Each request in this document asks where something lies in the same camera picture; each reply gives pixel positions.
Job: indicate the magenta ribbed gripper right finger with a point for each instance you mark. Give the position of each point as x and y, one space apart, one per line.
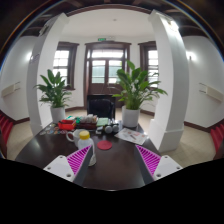
154 167

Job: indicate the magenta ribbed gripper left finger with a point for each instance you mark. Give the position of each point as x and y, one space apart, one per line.
72 168

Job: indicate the clear bottle with yellow cap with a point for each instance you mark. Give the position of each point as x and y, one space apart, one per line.
84 141

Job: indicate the white ceramic mug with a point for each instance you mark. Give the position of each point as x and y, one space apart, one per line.
73 136

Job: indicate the white printed paper sheet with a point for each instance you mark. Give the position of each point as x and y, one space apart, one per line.
131 136

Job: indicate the red round coaster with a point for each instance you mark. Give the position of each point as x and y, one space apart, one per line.
104 145

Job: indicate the red box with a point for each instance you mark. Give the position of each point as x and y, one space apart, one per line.
67 124

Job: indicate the box of packaged snacks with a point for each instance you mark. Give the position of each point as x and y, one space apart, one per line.
86 122

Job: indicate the silver round cans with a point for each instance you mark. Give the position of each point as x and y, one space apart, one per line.
111 128

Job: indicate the green book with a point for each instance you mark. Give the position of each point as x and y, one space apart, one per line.
102 122

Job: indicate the black office chair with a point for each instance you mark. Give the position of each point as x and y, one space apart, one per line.
101 105

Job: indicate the left potted green plant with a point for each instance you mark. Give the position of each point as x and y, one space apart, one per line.
54 93

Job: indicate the potted green plant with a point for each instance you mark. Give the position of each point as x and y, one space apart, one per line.
54 93
135 90

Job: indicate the right potted green plant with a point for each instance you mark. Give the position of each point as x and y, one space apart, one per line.
135 90

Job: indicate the dark wooden double door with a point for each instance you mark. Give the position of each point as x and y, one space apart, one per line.
102 60

